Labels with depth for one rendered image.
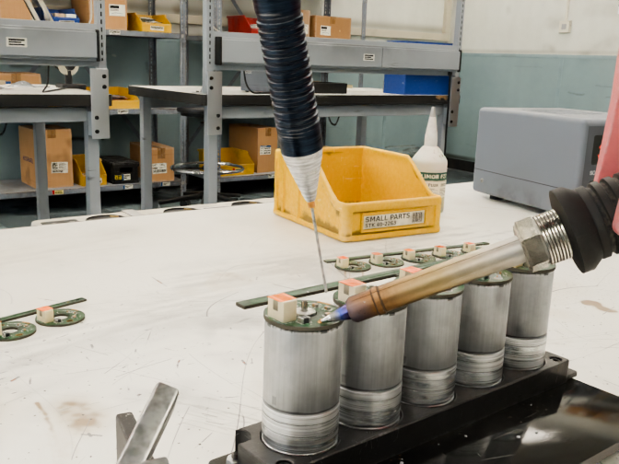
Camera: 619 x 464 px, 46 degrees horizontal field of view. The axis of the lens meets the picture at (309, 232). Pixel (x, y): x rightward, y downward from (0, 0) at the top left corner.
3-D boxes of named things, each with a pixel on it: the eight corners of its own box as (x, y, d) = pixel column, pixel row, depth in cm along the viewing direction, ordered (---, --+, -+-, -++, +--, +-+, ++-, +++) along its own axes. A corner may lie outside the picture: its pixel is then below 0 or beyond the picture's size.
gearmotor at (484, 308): (512, 398, 28) (526, 272, 27) (472, 414, 27) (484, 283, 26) (463, 376, 30) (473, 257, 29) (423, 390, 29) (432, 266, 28)
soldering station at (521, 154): (662, 218, 71) (677, 119, 69) (572, 226, 66) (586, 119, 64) (551, 191, 84) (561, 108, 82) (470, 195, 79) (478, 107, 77)
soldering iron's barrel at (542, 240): (357, 343, 21) (578, 264, 20) (337, 295, 21) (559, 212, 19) (359, 326, 22) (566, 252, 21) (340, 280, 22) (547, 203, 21)
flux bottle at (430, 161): (409, 213, 69) (416, 107, 66) (406, 206, 72) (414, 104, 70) (445, 214, 69) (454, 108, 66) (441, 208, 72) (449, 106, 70)
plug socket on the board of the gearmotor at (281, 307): (303, 319, 22) (304, 297, 22) (280, 324, 21) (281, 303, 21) (287, 311, 22) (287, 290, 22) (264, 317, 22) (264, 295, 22)
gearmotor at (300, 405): (352, 465, 23) (360, 313, 22) (291, 490, 22) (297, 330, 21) (305, 434, 25) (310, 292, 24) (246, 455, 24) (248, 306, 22)
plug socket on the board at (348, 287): (371, 302, 24) (372, 283, 23) (351, 307, 23) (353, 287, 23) (355, 295, 24) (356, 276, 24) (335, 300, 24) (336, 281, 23)
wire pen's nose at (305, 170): (282, 206, 19) (272, 155, 18) (304, 188, 20) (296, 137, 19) (317, 212, 19) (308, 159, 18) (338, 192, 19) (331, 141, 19)
